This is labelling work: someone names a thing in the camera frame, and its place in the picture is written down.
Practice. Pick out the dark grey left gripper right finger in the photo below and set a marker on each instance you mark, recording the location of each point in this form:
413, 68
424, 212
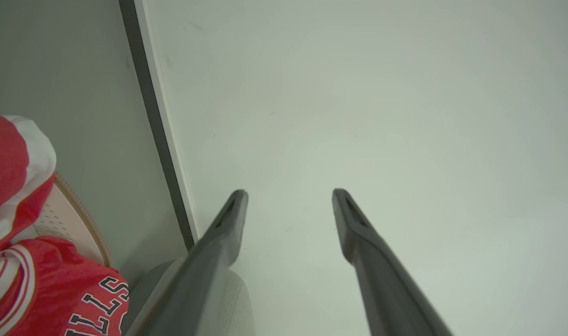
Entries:
386, 280

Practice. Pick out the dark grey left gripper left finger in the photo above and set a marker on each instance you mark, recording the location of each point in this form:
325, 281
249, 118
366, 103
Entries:
204, 280

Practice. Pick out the red jersey with lettering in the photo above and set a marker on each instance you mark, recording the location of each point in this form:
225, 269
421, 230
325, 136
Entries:
50, 289

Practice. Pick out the red shorts with white trim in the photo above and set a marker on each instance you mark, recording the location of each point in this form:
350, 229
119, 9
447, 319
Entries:
8, 163

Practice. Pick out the grey fabric sofa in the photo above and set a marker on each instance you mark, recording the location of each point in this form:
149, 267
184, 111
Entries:
237, 308

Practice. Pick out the white and black baseboard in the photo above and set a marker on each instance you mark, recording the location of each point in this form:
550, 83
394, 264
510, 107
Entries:
146, 79

